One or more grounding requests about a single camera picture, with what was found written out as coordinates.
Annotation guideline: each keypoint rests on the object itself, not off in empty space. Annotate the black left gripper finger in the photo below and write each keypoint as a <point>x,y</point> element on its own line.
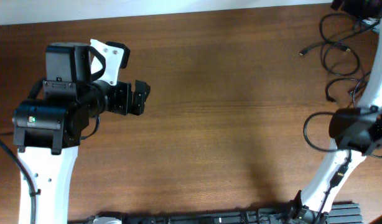
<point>138,104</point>
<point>142,89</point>

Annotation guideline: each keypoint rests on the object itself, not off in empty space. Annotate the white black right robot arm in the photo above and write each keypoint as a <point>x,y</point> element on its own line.
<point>355,132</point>

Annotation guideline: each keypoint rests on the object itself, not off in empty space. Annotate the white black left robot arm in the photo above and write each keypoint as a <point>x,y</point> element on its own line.
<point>81,83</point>

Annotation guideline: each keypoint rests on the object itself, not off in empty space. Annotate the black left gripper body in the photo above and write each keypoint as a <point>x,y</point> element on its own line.
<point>126,98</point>

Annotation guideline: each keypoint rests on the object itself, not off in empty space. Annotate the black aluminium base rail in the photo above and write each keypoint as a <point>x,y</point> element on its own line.
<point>341,213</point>

